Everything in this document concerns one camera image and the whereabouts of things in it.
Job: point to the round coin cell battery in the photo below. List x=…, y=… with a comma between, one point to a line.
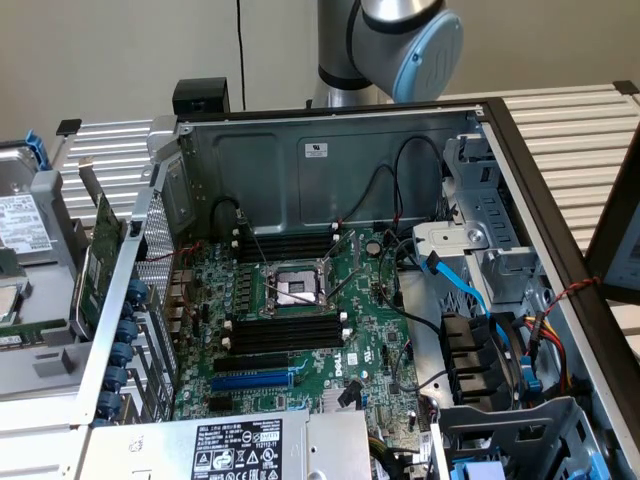
x=372, y=246

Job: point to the grey power supply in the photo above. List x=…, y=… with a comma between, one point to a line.
x=150, y=450

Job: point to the blue plastic latch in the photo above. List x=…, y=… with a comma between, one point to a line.
x=531, y=382

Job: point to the black box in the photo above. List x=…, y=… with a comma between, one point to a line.
x=200, y=95

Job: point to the blue expansion slot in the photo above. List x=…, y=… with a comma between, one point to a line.
x=250, y=382

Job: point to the black fan shroud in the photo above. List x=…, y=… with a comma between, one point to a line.
x=465, y=350

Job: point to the silver CPU chip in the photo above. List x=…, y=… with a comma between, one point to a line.
x=7, y=302

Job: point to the metal socket cover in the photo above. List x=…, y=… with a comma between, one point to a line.
x=350, y=250

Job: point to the thin metal locking lever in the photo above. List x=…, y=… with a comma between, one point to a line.
x=260, y=252
x=292, y=293

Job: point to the black table end cap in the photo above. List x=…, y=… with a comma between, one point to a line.
x=626, y=87
x=68, y=127

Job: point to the metal CPU socket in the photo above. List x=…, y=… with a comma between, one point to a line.
x=295, y=279

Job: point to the green RAM stick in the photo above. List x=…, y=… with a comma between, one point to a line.
x=35, y=330

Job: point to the grey metal PC case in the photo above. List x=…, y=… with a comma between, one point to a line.
x=380, y=135

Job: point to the grey drive cage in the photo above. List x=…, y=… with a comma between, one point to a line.
x=500, y=420

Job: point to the green graphics card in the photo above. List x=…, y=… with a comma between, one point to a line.
x=100, y=260

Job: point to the blue slot retainer clip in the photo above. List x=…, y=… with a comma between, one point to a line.
x=136, y=291
x=122, y=353
x=117, y=377
x=110, y=402
x=127, y=330

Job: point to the silver hard disk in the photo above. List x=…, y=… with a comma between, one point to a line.
x=20, y=220

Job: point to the blue disk rail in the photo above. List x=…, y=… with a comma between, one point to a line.
x=37, y=150

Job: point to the black SATA plug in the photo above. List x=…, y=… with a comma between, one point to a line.
x=350, y=392

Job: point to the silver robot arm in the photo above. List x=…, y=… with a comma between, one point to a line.
x=380, y=45

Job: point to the metal disk bay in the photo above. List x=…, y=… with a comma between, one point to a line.
x=450, y=240

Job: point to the long black expansion slot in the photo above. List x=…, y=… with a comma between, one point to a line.
x=250, y=364

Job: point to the short black expansion slot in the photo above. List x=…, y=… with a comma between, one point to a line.
x=221, y=405

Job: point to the green motherboard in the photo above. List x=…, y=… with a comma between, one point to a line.
x=370, y=320

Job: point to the grey parts rack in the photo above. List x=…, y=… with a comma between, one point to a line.
x=50, y=365

